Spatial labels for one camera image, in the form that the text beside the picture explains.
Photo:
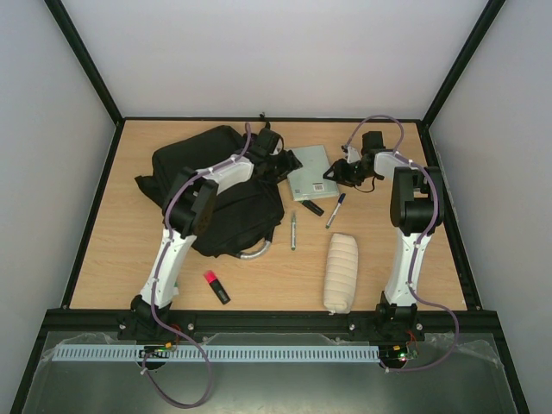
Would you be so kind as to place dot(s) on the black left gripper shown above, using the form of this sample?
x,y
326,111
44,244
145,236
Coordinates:
x,y
291,163

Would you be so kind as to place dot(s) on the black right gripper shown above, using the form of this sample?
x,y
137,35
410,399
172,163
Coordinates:
x,y
345,171

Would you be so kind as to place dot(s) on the grey hardcover book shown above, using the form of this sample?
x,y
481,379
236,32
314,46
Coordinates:
x,y
307,182

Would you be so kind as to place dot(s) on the black student backpack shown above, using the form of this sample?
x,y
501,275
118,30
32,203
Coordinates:
x,y
242,215

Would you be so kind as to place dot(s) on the beige fabric pencil case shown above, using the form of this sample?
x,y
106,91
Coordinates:
x,y
341,274

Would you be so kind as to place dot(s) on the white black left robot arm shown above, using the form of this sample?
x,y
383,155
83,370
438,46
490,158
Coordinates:
x,y
218,193

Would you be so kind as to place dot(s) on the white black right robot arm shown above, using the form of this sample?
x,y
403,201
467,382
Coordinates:
x,y
415,212

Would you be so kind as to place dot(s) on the blue cap white marker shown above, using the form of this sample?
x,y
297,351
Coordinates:
x,y
334,213

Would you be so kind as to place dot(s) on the green black highlighter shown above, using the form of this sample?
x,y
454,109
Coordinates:
x,y
314,208

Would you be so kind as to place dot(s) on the green cap white marker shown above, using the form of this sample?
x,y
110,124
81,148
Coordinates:
x,y
293,231

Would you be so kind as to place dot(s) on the pink black highlighter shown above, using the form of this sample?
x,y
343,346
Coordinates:
x,y
217,287

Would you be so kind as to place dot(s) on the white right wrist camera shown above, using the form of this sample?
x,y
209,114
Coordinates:
x,y
351,154

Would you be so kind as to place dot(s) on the light blue cable duct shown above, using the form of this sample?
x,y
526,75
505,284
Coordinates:
x,y
217,353

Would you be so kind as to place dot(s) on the black enclosure frame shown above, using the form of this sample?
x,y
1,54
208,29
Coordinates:
x,y
472,318

